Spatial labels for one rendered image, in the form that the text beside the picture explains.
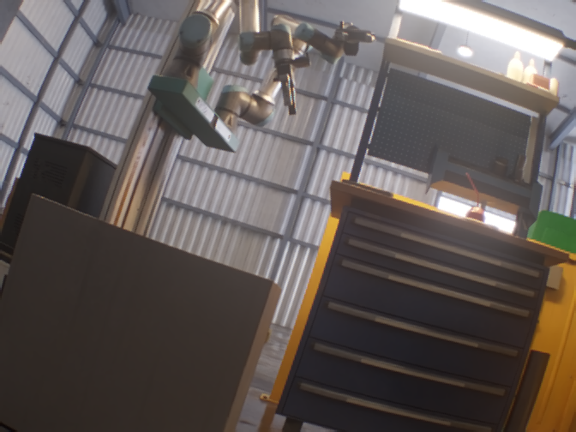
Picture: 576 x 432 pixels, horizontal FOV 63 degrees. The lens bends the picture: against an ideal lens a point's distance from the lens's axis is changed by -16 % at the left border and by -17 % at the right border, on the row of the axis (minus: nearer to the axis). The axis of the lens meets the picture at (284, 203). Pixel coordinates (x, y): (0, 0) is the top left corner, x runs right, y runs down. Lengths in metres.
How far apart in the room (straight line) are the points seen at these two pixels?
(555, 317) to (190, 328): 2.56
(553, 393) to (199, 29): 2.70
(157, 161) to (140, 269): 1.41
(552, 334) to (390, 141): 1.57
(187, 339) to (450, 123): 1.76
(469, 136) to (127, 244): 1.77
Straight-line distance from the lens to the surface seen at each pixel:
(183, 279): 0.98
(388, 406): 1.77
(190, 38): 1.93
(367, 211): 1.83
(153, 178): 2.37
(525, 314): 1.86
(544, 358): 1.89
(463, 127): 2.47
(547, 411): 3.30
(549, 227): 4.70
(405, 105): 2.45
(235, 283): 0.97
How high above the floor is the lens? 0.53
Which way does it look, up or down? 10 degrees up
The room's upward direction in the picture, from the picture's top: 18 degrees clockwise
